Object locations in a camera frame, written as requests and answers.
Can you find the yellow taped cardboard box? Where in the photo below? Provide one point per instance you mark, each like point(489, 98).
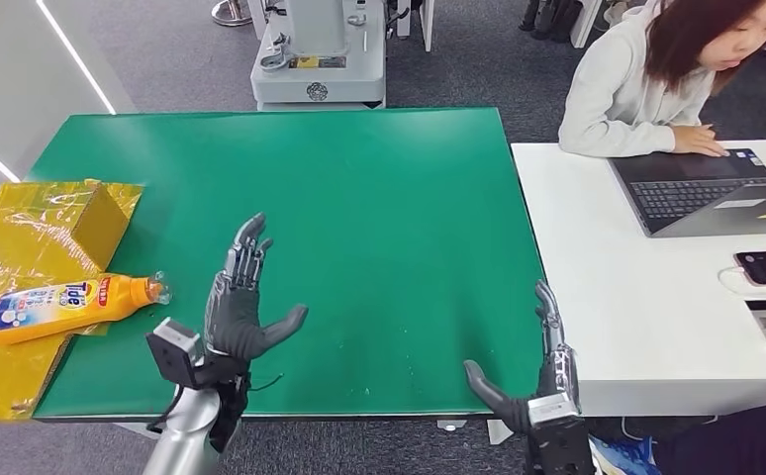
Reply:
point(35, 229)

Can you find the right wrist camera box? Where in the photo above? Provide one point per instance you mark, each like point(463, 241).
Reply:
point(557, 436)

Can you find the dark grey laptop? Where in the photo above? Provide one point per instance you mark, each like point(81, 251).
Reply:
point(684, 192)

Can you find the person's hand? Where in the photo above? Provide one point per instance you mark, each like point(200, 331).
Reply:
point(701, 139)

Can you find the black chair legs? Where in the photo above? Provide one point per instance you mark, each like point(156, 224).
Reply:
point(550, 18)

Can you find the white furniture panel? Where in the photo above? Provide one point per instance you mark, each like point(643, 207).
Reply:
point(426, 21)

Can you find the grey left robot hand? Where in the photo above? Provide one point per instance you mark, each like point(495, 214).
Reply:
point(232, 321)

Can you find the blue shoe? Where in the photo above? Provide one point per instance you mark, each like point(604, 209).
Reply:
point(625, 457)

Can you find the person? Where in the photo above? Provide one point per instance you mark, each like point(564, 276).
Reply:
point(612, 98)

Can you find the white table bracket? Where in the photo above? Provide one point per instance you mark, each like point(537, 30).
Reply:
point(496, 433)

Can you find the person's leg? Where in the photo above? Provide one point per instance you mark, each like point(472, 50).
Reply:
point(737, 446)

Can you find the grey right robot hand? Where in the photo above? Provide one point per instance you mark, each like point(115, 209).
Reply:
point(514, 413)

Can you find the white machine base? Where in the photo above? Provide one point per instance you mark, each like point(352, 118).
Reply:
point(330, 74)

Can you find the chrome round stand base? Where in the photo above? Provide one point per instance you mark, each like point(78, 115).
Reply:
point(229, 15)

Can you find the orange detergent bottle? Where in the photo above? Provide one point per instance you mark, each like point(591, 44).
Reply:
point(62, 308)

